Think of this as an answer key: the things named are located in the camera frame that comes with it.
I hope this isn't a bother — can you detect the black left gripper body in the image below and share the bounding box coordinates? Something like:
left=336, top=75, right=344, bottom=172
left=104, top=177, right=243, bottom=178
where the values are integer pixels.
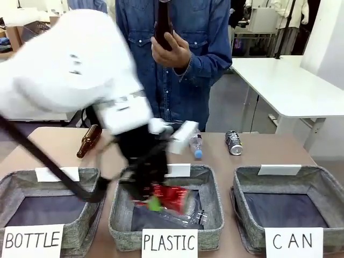
left=117, top=125, right=173, bottom=202

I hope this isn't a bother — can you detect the crushed plastic bottle red label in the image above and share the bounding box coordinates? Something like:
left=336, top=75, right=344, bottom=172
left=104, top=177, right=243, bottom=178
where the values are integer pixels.
left=133, top=183, right=208, bottom=230

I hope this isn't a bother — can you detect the brown glass bottle no label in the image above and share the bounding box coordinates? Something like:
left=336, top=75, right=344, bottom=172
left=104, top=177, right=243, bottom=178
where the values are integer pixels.
left=153, top=0, right=175, bottom=52
left=76, top=124, right=103, bottom=159

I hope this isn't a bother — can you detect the person's left forearm denim sleeve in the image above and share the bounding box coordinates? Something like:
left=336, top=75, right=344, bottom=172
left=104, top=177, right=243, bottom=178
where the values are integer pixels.
left=173, top=49, right=233, bottom=87

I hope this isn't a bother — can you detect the grey fabric basket labelled bottle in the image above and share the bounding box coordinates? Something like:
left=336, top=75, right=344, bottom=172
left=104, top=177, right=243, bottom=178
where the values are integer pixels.
left=0, top=167, right=107, bottom=250

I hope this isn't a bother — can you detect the grey fabric basket labelled plastic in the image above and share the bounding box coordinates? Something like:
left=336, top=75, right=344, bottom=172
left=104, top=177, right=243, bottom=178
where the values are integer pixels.
left=108, top=163, right=225, bottom=244

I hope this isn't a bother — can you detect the black aluminium drink can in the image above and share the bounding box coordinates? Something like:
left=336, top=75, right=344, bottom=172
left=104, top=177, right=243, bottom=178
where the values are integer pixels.
left=225, top=130, right=244, bottom=156

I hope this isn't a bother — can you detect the grey fabric basket labelled can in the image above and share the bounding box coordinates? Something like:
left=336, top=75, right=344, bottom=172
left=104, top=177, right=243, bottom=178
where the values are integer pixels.
left=230, top=164, right=344, bottom=254

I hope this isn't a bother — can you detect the white paper sign CAN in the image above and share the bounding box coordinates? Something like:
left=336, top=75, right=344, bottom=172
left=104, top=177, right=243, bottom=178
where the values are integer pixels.
left=264, top=227, right=324, bottom=258

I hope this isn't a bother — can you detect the person's left hand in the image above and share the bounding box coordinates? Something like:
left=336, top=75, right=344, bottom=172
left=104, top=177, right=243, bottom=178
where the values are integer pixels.
left=150, top=29, right=192, bottom=70

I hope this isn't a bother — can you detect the blank white card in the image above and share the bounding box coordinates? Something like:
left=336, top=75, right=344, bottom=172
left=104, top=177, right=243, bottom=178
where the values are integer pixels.
left=35, top=166, right=81, bottom=183
left=166, top=163, right=192, bottom=178
left=257, top=163, right=303, bottom=176

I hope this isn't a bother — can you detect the white paper sign PLASTIC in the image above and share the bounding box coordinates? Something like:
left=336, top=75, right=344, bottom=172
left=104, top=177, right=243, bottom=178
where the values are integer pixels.
left=141, top=228, right=199, bottom=258

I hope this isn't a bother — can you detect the clear plastic bottle blue cap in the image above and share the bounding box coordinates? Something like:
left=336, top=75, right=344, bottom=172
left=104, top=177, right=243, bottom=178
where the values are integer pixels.
left=189, top=128, right=204, bottom=160

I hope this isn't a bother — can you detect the person's torso denim shirt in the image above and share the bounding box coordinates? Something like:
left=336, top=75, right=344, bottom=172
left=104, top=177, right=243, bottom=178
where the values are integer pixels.
left=115, top=0, right=233, bottom=133

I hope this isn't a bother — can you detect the white paper sign BOTTLE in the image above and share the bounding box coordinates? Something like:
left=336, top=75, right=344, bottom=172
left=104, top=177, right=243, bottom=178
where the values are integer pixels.
left=0, top=224, right=66, bottom=258

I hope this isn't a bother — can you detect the white office table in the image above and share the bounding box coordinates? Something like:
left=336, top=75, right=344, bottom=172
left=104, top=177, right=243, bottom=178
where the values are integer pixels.
left=230, top=55, right=344, bottom=135

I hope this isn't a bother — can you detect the brown cardboard box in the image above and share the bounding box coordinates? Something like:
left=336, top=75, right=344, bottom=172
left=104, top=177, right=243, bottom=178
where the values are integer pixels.
left=5, top=25, right=24, bottom=51

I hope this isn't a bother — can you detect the white box appliance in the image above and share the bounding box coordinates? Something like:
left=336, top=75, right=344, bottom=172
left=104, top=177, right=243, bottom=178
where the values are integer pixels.
left=250, top=7, right=279, bottom=33

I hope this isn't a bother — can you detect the black slanted pole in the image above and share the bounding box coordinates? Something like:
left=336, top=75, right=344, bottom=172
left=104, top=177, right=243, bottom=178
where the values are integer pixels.
left=274, top=0, right=297, bottom=59

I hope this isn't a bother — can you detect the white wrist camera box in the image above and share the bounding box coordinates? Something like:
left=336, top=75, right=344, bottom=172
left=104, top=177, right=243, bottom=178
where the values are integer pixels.
left=167, top=120, right=200, bottom=155

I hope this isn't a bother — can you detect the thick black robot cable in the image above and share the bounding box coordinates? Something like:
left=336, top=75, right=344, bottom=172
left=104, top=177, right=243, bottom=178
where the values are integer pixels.
left=0, top=114, right=107, bottom=204

